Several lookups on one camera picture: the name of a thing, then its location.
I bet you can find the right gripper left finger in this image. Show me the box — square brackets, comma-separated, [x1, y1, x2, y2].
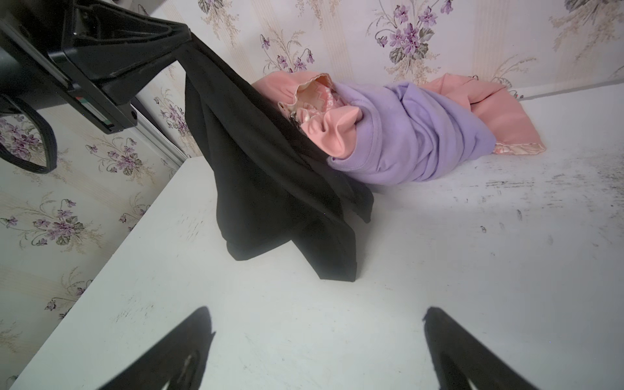
[102, 306, 215, 390]

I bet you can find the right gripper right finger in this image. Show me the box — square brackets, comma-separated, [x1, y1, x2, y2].
[423, 307, 535, 389]

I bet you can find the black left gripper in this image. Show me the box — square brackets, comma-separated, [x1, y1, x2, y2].
[1, 1, 191, 134]

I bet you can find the black cloth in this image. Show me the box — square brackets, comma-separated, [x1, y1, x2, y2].
[175, 37, 374, 282]

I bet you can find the purple cloth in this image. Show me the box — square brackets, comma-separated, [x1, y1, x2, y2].
[328, 82, 496, 186]

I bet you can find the pink cloth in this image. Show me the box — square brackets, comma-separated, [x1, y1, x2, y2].
[252, 71, 546, 158]

